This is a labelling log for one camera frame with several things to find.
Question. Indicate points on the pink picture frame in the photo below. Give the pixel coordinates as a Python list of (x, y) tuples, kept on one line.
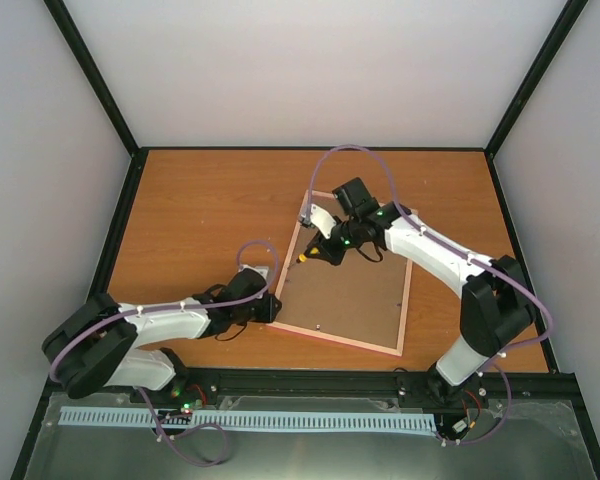
[(358, 303)]

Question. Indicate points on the left black corner post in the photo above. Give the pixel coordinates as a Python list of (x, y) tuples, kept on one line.
[(70, 32)]

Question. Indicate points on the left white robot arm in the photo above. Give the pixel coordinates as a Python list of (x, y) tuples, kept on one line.
[(103, 343)]

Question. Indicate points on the light blue cable duct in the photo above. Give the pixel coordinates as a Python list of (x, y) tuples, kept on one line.
[(252, 421)]

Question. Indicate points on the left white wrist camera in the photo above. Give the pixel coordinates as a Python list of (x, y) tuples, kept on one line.
[(264, 271)]

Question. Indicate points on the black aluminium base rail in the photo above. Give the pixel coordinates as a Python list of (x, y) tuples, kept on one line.
[(407, 388)]

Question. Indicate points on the right black corner post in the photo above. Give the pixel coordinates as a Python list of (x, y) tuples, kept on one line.
[(552, 44)]

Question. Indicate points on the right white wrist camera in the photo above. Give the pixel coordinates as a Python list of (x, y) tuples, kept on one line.
[(317, 217)]

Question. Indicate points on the yellow handled screwdriver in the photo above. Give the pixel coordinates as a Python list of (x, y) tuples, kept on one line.
[(300, 261)]

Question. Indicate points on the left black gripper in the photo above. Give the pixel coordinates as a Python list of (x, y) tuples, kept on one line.
[(269, 313)]

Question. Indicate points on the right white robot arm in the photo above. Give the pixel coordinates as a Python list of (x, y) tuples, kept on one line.
[(495, 304)]

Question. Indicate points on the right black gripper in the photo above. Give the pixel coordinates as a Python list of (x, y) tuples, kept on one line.
[(330, 255)]

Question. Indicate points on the black corner post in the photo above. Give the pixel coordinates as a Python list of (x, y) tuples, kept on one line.
[(70, 32), (552, 44)]

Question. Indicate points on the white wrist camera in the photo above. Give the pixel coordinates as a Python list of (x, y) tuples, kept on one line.
[(264, 271), (317, 217)]

